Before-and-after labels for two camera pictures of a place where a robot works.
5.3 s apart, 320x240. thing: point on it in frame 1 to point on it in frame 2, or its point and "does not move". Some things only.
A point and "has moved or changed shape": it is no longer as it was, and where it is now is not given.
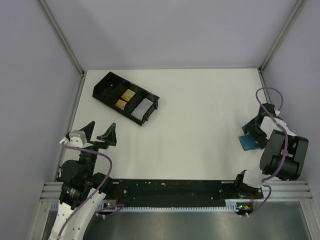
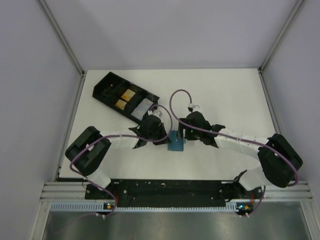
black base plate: x=177 y=193 does not move
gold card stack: x=128 y=95 does not move
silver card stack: x=141 y=108 does not move
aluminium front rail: x=272 y=190 does not move
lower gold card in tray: x=121 y=104 does not move
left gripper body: x=96 y=144 to x=162 y=133
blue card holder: x=247 y=142 has moved or changed shape
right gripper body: x=253 y=128 to x=182 y=130
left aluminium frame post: x=65 y=42 does not move
